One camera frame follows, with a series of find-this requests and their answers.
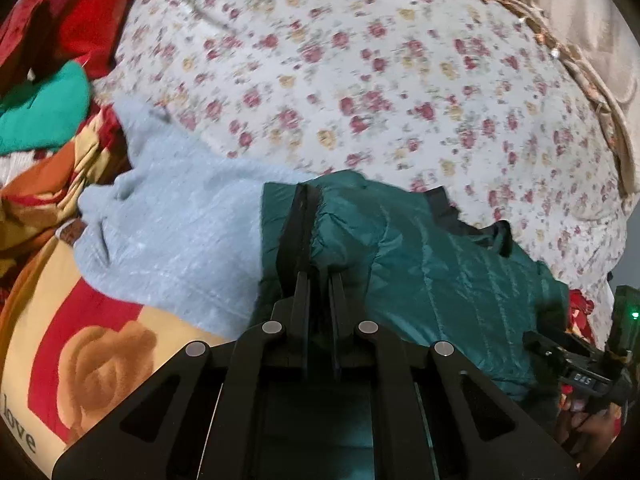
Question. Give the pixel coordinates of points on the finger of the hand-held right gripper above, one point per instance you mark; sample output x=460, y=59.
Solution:
x=555, y=352

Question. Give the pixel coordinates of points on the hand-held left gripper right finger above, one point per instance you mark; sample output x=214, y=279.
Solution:
x=340, y=310

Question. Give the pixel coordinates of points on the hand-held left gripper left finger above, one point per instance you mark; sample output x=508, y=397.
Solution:
x=300, y=310

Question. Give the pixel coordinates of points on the dark green puffer jacket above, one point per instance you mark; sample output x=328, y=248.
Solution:
x=425, y=270

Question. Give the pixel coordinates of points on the person's right hand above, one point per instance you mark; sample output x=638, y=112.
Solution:
x=587, y=427

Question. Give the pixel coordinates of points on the light grey sweater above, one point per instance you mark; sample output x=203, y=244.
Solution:
x=190, y=220

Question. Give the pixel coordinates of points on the red orange printed blanket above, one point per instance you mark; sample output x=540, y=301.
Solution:
x=90, y=350

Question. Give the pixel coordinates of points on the white floral quilt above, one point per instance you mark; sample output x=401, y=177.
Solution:
x=375, y=75

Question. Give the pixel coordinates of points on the teal green garment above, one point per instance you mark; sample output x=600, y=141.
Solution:
x=45, y=105

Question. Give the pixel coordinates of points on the red cloth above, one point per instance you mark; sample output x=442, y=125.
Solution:
x=95, y=15

